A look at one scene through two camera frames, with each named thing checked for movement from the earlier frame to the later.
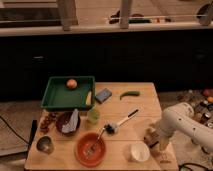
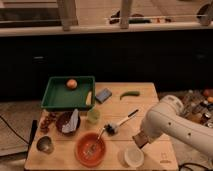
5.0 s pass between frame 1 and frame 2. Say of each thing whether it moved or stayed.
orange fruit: stayed
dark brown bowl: stayed
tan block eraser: moved
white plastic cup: moved
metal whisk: stayed
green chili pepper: stayed
